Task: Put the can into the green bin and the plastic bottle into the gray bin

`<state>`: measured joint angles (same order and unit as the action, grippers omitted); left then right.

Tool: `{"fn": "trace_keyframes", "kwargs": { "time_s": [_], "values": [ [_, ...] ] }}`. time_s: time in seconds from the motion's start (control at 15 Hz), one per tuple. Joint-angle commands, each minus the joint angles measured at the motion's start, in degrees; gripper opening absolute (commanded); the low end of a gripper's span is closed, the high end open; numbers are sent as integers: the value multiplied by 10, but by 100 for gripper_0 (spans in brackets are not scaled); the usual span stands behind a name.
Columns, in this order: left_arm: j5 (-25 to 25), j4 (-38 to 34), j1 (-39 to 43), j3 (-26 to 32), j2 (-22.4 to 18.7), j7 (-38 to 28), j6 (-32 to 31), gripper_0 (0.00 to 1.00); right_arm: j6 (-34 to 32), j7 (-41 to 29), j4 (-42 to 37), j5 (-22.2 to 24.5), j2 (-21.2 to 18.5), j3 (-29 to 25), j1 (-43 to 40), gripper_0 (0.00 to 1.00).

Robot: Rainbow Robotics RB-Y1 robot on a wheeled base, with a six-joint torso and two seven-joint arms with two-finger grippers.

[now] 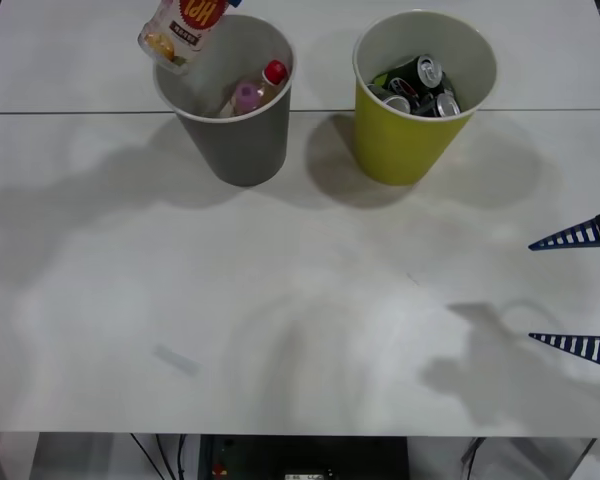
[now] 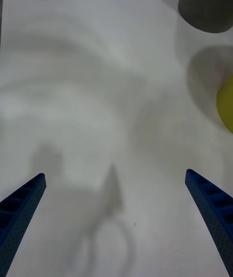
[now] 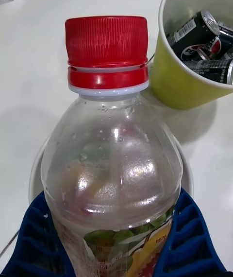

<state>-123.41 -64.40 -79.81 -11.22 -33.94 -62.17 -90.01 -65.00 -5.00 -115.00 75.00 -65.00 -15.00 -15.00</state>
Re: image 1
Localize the red-capped bottle with orange label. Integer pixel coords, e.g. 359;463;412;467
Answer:
138;0;231;76

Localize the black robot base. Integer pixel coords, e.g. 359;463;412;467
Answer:
199;434;411;480

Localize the small red-capped clear bottle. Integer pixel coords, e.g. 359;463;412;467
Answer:
253;59;289;109

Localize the pink-capped clear bottle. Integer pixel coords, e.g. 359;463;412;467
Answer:
217;82;262;120

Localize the grey plastic bin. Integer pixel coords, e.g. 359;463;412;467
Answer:
153;13;296;188

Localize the silver-topped drink can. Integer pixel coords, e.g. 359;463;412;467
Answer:
379;93;412;115
433;92;462;118

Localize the red and black can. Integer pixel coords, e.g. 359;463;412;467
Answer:
387;75;424;101

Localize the black can with silver top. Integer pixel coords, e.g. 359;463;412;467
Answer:
374;54;444;91

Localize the yellow-green plastic bin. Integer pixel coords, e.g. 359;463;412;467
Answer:
352;10;499;187

